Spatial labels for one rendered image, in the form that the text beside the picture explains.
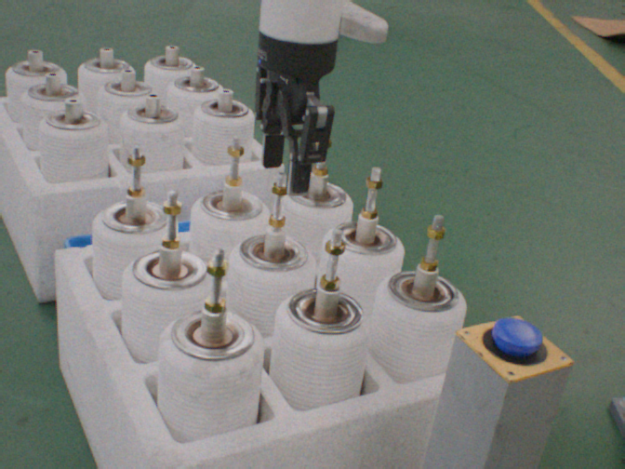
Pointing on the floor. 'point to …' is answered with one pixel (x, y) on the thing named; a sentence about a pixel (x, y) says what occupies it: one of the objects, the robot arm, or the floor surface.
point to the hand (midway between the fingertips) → (285, 168)
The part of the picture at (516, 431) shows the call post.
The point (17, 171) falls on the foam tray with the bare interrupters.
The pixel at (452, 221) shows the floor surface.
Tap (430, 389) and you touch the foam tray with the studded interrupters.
